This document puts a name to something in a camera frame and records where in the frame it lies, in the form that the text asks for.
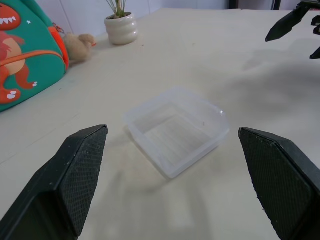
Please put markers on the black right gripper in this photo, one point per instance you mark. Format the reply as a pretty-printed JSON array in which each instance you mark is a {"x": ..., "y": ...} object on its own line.
[{"x": 314, "y": 20}]

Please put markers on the green dinosaur backpack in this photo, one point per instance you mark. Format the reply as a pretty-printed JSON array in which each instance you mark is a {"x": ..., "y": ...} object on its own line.
[{"x": 25, "y": 55}]

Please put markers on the dark frame behind table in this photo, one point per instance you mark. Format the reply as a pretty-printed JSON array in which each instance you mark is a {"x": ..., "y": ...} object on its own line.
[{"x": 252, "y": 4}]

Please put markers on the white ribbed plant pot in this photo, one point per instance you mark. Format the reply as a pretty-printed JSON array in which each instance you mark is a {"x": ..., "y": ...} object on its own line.
[{"x": 121, "y": 28}]

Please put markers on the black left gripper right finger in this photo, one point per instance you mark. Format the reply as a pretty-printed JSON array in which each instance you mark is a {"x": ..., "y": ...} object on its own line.
[{"x": 280, "y": 180}]

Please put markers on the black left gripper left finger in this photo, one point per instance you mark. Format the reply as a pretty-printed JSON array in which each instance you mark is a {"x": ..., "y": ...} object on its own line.
[{"x": 62, "y": 180}]

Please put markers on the green potted plant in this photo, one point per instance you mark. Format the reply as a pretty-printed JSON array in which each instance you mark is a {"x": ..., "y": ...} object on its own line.
[{"x": 118, "y": 7}]

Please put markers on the clear square plastic container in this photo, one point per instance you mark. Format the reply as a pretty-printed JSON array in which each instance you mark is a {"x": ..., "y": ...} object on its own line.
[{"x": 175, "y": 130}]

